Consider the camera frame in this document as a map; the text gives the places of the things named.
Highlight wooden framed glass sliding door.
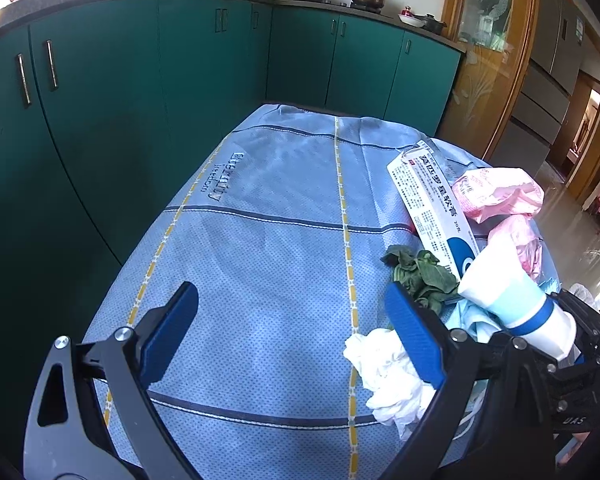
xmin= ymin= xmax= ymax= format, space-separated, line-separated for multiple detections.
xmin=440 ymin=0 xmax=538 ymax=161

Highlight gas stove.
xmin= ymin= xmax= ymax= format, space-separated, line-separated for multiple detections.
xmin=280 ymin=0 xmax=387 ymax=14

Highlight pink labelled plastic bag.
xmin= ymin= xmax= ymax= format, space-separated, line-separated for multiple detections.
xmin=452 ymin=166 xmax=546 ymax=223

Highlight silver refrigerator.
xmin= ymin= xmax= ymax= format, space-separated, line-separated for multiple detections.
xmin=490 ymin=0 xmax=600 ymax=171

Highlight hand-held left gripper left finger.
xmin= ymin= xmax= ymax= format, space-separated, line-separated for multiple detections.
xmin=24 ymin=281 xmax=201 ymax=480

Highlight white tissue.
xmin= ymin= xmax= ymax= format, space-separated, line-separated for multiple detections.
xmin=343 ymin=327 xmax=438 ymax=438

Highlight blue checked cloth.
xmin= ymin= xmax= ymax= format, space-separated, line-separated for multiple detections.
xmin=82 ymin=102 xmax=563 ymax=480

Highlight brown wooden door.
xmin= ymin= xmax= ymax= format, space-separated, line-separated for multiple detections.
xmin=550 ymin=70 xmax=600 ymax=181

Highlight green vegetable leaves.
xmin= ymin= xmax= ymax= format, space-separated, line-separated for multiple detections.
xmin=381 ymin=245 xmax=463 ymax=317

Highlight teal kitchen base cabinet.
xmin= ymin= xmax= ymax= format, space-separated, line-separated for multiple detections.
xmin=0 ymin=0 xmax=465 ymax=466

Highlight white bowl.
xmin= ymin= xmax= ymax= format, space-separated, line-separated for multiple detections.
xmin=397 ymin=6 xmax=426 ymax=27

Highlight white paper cup blue band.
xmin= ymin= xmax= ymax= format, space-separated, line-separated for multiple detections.
xmin=457 ymin=246 xmax=580 ymax=361

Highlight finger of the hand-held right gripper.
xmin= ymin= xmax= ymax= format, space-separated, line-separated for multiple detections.
xmin=547 ymin=345 xmax=600 ymax=378
xmin=550 ymin=291 xmax=600 ymax=346

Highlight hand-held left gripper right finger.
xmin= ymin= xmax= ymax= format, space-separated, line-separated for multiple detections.
xmin=384 ymin=281 xmax=556 ymax=480

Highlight trash bin with white bag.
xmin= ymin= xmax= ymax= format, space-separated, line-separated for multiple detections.
xmin=567 ymin=282 xmax=600 ymax=313

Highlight white ointment carton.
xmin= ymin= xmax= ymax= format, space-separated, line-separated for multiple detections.
xmin=386 ymin=140 xmax=481 ymax=281

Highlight black lidded pot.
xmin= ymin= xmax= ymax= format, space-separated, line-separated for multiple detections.
xmin=422 ymin=13 xmax=448 ymax=36

